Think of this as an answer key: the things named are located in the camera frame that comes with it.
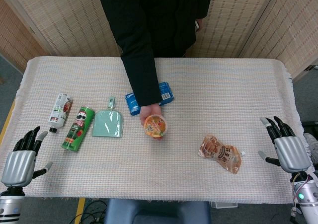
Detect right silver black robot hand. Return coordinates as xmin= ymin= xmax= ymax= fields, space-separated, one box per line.
xmin=257 ymin=116 xmax=313 ymax=174

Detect person's bare hanging hand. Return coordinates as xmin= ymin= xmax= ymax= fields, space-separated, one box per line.
xmin=194 ymin=17 xmax=204 ymax=32

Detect person's bare open hand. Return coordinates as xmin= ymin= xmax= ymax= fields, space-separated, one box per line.
xmin=140 ymin=102 xmax=166 ymax=142

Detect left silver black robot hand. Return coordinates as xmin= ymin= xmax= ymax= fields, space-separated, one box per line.
xmin=0 ymin=126 xmax=54 ymax=188

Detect orange jelly cup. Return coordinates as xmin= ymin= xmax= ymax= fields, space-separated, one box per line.
xmin=144 ymin=114 xmax=168 ymax=138

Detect person's black sleeved forearm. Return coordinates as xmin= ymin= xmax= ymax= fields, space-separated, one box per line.
xmin=120 ymin=45 xmax=162 ymax=108

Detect blue Oreo cookie box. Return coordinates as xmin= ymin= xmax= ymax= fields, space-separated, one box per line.
xmin=125 ymin=81 xmax=174 ymax=116

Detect gray shoe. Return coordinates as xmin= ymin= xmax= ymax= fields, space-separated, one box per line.
xmin=303 ymin=132 xmax=318 ymax=165

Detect mint green dustpan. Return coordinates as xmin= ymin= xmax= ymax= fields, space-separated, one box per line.
xmin=91 ymin=96 xmax=124 ymax=138

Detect person's black jacket torso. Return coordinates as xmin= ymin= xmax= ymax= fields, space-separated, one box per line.
xmin=97 ymin=0 xmax=214 ymax=59

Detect bamboo folding screen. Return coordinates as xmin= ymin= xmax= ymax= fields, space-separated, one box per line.
xmin=0 ymin=0 xmax=122 ymax=70
xmin=185 ymin=0 xmax=318 ymax=82

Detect white woven tablecloth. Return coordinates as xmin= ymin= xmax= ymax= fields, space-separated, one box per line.
xmin=0 ymin=56 xmax=318 ymax=200

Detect green Pringles can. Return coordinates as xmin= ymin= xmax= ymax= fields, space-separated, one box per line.
xmin=61 ymin=106 xmax=96 ymax=152

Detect white bottle with black cap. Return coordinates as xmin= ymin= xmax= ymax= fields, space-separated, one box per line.
xmin=48 ymin=93 xmax=73 ymax=133

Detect clear orange snack bag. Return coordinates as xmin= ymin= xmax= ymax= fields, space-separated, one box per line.
xmin=198 ymin=134 xmax=246 ymax=175

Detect clear plastic piece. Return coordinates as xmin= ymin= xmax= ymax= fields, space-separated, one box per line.
xmin=210 ymin=201 xmax=239 ymax=208

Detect blue padded chair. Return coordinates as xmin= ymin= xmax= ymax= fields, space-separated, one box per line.
xmin=103 ymin=198 xmax=212 ymax=224

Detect black floor cables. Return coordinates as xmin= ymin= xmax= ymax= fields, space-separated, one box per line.
xmin=69 ymin=200 xmax=108 ymax=224

